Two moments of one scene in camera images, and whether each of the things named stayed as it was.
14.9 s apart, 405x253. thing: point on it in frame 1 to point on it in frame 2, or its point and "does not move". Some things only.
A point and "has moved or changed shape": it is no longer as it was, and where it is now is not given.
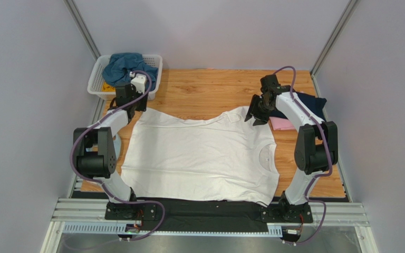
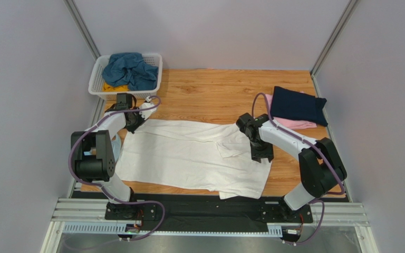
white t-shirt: (220, 156) has moved or changed shape
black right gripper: (258, 107) to (261, 151)
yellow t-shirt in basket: (108, 88) does not move
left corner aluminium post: (73, 10) does not move
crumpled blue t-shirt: (120, 65) does not move
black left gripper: (143, 105) to (132, 128)
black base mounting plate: (194, 215) does not move
